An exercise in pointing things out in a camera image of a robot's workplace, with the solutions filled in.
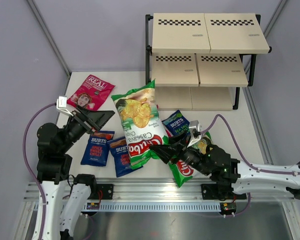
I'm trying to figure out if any green chuba bag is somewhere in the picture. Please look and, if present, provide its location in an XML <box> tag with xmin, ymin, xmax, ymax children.
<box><xmin>168</xmin><ymin>131</ymin><xmax>213</xmax><ymax>188</ymax></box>
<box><xmin>111</xmin><ymin>81</ymin><xmax>169</xmax><ymax>170</ymax></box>

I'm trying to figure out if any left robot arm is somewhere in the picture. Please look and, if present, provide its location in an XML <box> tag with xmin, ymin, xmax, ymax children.
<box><xmin>32</xmin><ymin>107</ymin><xmax>115</xmax><ymax>240</ymax></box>

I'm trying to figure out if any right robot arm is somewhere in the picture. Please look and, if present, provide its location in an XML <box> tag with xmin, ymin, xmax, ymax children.
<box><xmin>150</xmin><ymin>134</ymin><xmax>300</xmax><ymax>200</ymax></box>

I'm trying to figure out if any pink Real chips bag far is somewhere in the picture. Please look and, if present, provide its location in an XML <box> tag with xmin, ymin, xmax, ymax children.
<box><xmin>67</xmin><ymin>74</ymin><xmax>115</xmax><ymax>111</ymax></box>

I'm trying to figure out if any beige three-tier shelf rack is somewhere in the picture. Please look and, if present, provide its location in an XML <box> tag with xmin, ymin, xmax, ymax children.
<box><xmin>145</xmin><ymin>13</ymin><xmax>272</xmax><ymax>111</ymax></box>

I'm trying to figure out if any blue Burts sea salt bag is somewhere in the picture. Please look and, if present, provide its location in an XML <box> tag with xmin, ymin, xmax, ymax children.
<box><xmin>162</xmin><ymin>110</ymin><xmax>190</xmax><ymax>136</ymax></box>

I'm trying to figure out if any blue Burts chilli bag left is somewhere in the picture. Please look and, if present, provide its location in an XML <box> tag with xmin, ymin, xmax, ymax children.
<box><xmin>80</xmin><ymin>130</ymin><xmax>115</xmax><ymax>167</ymax></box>

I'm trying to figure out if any blue burts chilli bag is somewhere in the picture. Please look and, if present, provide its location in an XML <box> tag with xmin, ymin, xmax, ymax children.
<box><xmin>108</xmin><ymin>136</ymin><xmax>142</xmax><ymax>178</ymax></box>
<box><xmin>80</xmin><ymin>130</ymin><xmax>115</xmax><ymax>167</ymax></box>

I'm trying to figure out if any blue Burts chilli bag right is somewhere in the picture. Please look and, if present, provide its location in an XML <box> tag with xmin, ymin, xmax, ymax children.
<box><xmin>108</xmin><ymin>136</ymin><xmax>142</xmax><ymax>178</ymax></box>

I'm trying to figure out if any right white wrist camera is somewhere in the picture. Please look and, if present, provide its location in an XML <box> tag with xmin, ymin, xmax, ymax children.
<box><xmin>187</xmin><ymin>120</ymin><xmax>203</xmax><ymax>148</ymax></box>

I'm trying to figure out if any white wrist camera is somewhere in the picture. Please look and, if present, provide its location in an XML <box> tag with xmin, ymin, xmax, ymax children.
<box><xmin>55</xmin><ymin>96</ymin><xmax>73</xmax><ymax>117</ymax></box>
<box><xmin>187</xmin><ymin>120</ymin><xmax>203</xmax><ymax>148</ymax></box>

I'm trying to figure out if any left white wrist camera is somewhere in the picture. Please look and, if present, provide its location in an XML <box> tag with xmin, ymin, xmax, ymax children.
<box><xmin>55</xmin><ymin>96</ymin><xmax>73</xmax><ymax>117</ymax></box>

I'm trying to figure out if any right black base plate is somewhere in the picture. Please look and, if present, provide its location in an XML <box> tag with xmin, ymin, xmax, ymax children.
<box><xmin>200</xmin><ymin>183</ymin><xmax>247</xmax><ymax>201</ymax></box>

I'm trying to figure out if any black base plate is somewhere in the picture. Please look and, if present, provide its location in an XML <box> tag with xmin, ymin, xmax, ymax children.
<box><xmin>88</xmin><ymin>183</ymin><xmax>114</xmax><ymax>200</ymax></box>
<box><xmin>200</xmin><ymin>183</ymin><xmax>247</xmax><ymax>201</ymax></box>

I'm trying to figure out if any aluminium mounting rail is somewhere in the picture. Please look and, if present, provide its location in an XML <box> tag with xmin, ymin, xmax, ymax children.
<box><xmin>22</xmin><ymin>178</ymin><xmax>293</xmax><ymax>202</ymax></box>

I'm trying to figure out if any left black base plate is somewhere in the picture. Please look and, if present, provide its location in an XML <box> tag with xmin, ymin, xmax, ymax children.
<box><xmin>88</xmin><ymin>183</ymin><xmax>114</xmax><ymax>200</ymax></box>

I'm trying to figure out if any white slotted cable duct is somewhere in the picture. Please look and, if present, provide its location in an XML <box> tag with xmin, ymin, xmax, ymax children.
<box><xmin>82</xmin><ymin>201</ymin><xmax>221</xmax><ymax>213</ymax></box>

